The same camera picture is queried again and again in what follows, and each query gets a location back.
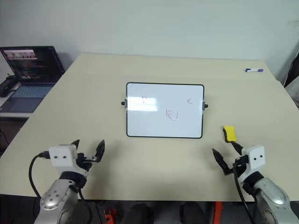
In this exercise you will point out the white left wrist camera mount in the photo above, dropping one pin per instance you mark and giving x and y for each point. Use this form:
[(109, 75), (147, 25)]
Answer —
[(61, 156)]

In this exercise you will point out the white framed whiteboard with stand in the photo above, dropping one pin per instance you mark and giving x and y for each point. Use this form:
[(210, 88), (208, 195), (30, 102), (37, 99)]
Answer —
[(163, 123)]

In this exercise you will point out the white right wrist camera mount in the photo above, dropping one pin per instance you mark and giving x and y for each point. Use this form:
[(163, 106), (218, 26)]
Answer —
[(255, 157)]

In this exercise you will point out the orange frame part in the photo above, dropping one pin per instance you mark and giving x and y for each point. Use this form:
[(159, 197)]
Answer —
[(217, 212), (109, 215)]

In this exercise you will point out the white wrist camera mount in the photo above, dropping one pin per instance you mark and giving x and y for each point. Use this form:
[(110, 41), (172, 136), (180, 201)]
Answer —
[(255, 157), (61, 156)]

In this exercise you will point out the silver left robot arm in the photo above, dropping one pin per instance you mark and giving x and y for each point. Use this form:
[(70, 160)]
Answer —
[(53, 198)]

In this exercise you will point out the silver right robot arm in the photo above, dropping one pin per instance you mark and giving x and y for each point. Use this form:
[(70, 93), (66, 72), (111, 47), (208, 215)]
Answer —
[(271, 196)]

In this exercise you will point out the yellow and black eraser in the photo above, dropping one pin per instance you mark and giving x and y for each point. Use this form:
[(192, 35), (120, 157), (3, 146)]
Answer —
[(230, 134)]

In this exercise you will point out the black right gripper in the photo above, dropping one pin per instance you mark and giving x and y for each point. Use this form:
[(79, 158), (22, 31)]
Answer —
[(241, 164)]

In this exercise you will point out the open black laptop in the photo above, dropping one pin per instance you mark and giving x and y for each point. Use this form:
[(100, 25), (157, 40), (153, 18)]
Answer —
[(32, 67)]

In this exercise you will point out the white and purple marker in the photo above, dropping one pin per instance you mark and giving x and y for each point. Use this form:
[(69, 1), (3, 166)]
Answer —
[(253, 70)]

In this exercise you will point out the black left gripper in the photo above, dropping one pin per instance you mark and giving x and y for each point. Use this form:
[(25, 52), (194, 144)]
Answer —
[(84, 163)]

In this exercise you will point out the black electronic box device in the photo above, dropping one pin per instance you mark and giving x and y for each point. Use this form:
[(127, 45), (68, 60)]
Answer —
[(7, 85)]

